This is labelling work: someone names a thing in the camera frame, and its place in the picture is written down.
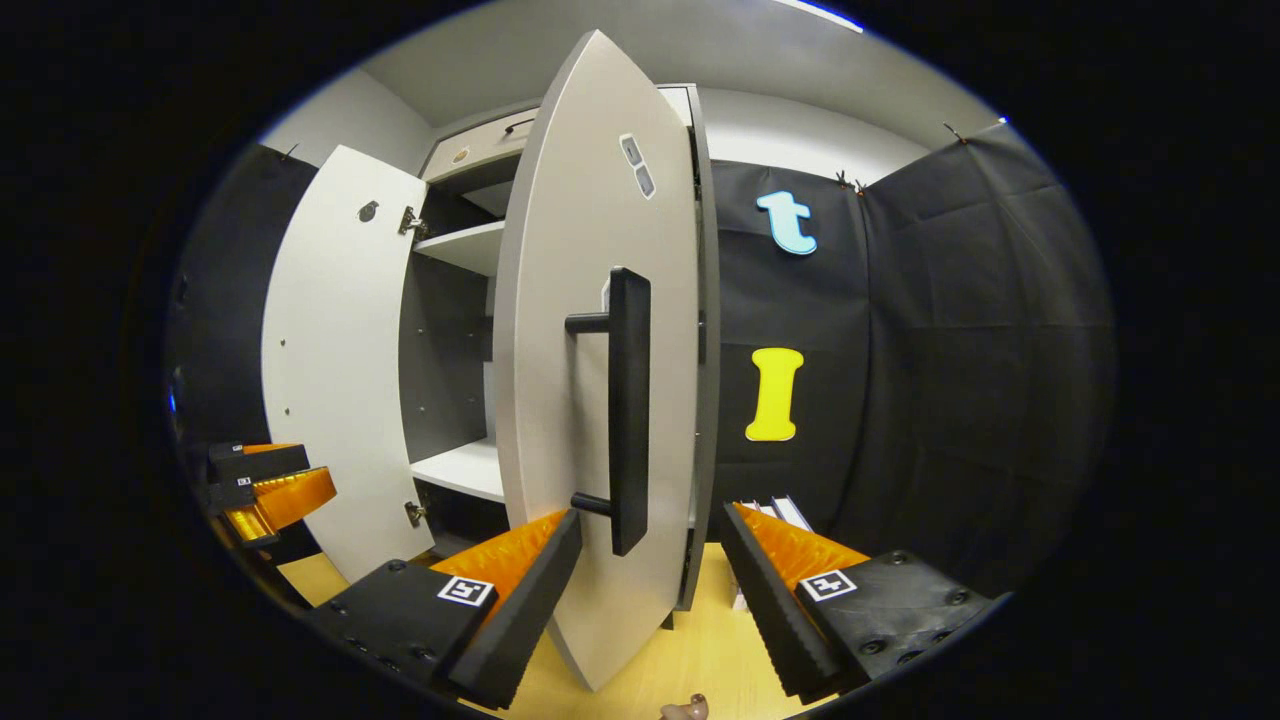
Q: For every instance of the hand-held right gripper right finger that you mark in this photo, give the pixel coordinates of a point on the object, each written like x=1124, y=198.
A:
x=765, y=610

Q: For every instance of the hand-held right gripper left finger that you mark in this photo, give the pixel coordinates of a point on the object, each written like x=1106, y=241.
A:
x=530, y=610

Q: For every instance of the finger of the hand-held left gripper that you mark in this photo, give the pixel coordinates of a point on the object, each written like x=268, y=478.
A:
x=260, y=465
x=290, y=495

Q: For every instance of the white cabinet door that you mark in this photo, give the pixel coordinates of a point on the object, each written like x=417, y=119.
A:
x=560, y=420
x=340, y=380

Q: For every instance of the grey white cabinet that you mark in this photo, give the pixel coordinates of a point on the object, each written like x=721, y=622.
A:
x=445, y=370

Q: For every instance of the metal door hinge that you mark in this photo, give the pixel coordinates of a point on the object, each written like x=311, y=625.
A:
x=411, y=222
x=415, y=513

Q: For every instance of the white cabinet shelf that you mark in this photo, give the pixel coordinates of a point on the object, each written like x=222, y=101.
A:
x=465, y=248
x=465, y=470

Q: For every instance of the beige cabinet drawer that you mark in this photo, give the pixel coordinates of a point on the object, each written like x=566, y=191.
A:
x=480, y=145

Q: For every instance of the black backdrop cloth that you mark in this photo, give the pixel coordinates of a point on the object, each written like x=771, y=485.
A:
x=950, y=380
x=220, y=300

